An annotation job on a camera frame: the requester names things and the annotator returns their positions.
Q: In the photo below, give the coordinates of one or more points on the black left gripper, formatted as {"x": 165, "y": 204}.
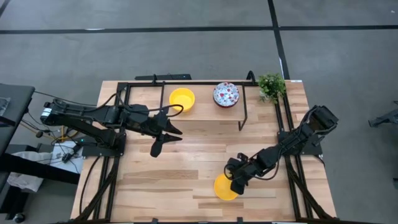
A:
{"x": 158, "y": 127}

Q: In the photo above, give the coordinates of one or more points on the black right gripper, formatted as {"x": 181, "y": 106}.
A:
{"x": 245, "y": 169}

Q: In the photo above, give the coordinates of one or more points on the red floral ceramic bowl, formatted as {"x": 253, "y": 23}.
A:
{"x": 226, "y": 94}
{"x": 226, "y": 106}

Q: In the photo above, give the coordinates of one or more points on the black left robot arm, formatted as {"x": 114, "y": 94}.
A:
{"x": 77, "y": 113}

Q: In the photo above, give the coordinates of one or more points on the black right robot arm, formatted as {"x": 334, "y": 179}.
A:
{"x": 320, "y": 119}

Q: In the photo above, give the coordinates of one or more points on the wooden shelf black metal legs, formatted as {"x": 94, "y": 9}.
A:
{"x": 208, "y": 109}

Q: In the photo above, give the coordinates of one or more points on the black power strip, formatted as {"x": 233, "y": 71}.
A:
{"x": 161, "y": 77}

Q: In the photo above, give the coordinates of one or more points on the green potted plant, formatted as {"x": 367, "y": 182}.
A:
{"x": 272, "y": 87}

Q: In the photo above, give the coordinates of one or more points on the white printed paper sheet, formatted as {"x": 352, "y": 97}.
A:
{"x": 62, "y": 161}

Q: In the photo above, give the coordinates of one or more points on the black metal beam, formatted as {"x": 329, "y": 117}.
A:
{"x": 31, "y": 168}

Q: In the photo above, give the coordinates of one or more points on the black stand leg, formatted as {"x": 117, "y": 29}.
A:
{"x": 385, "y": 118}

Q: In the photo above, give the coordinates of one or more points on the white plastic bag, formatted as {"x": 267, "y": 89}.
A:
{"x": 25, "y": 183}

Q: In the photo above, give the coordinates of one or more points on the black side table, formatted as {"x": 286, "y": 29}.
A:
{"x": 15, "y": 99}

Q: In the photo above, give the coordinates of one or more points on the black round caster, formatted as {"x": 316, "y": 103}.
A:
{"x": 18, "y": 217}

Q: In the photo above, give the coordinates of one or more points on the black aluminium frame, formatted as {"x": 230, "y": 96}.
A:
{"x": 202, "y": 83}

